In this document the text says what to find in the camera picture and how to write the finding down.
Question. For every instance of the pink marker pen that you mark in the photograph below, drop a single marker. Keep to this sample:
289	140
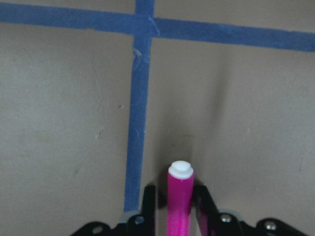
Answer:
180	180

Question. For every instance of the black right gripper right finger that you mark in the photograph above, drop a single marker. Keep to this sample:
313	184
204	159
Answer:
211	221

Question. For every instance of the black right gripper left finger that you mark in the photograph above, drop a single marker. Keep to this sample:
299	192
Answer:
143	223

